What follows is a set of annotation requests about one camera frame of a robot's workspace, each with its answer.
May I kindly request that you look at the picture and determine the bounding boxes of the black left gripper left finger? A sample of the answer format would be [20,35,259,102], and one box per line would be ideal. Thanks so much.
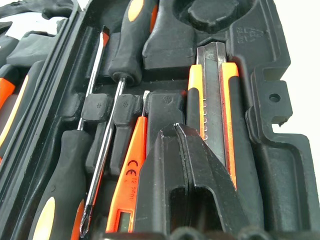
[134,123,189,235]

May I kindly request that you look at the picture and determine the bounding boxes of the orange black utility knife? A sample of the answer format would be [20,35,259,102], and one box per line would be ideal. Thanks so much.
[186,41,252,196]

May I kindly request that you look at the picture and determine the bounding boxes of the black orange Phillips screwdriver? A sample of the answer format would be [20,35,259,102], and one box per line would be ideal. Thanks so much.
[79,0,161,238]

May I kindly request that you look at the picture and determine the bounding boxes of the black orange flathead screwdriver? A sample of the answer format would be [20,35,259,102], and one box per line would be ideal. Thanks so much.
[31,31,111,240]

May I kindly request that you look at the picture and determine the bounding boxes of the black plastic tool case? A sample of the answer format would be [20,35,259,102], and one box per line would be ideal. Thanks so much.
[0,0,320,240]

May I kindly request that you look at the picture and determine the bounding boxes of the orange voltage tester pen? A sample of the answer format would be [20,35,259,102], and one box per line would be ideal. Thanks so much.
[105,89,151,234]

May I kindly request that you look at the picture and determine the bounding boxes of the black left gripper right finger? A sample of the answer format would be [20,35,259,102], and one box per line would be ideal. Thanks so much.
[176,123,251,235]

